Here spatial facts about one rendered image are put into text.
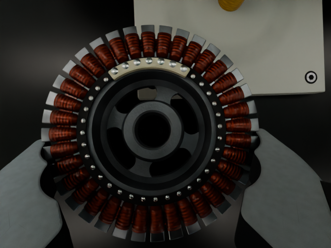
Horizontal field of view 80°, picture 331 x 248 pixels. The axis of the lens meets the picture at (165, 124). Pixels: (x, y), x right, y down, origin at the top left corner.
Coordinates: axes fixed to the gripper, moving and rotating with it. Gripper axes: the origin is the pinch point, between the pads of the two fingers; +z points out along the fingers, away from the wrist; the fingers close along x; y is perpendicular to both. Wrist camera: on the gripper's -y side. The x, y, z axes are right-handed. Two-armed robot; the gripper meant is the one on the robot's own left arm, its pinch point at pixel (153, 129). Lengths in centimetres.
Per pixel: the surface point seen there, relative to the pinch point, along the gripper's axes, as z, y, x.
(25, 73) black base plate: 5.9, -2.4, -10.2
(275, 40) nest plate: 5.6, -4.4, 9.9
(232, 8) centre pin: 6.3, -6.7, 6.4
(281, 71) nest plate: 4.5, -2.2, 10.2
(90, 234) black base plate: -0.1, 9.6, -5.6
